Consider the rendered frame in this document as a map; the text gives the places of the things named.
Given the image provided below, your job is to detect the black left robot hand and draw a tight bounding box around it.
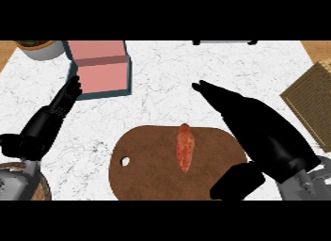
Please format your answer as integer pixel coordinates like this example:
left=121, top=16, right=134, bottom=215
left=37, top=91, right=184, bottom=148
left=0, top=74, right=82, bottom=162

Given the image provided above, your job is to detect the grey plant pot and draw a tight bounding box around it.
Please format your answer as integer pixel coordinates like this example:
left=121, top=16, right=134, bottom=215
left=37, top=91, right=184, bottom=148
left=12, top=40, right=66, bottom=62

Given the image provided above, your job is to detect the brown wooden cutting board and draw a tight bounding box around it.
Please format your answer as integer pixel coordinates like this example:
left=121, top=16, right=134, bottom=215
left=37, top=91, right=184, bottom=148
left=107, top=124, right=248, bottom=201

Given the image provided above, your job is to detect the orange sweet potato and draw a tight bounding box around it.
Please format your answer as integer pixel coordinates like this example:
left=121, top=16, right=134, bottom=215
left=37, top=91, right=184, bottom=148
left=175, top=122, right=196, bottom=174

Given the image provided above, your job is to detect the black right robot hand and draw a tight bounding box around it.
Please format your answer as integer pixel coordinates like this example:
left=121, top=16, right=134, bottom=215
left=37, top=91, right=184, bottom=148
left=190, top=79, right=321, bottom=201

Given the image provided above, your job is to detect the grey appliance with black feet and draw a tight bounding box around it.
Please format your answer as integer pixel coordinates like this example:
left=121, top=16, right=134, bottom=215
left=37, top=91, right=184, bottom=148
left=192, top=40, right=258, bottom=46

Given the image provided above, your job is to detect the round wicker basket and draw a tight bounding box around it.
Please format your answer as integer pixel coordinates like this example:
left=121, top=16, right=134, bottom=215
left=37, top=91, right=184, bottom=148
left=0, top=161, right=53, bottom=201

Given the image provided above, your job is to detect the brown wicker basket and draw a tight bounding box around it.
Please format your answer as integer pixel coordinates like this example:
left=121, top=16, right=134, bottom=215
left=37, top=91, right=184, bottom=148
left=279, top=52, right=331, bottom=153

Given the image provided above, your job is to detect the pink and teal open box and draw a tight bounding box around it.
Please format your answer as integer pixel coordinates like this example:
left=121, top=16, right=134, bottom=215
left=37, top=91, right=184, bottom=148
left=60, top=40, right=133, bottom=102

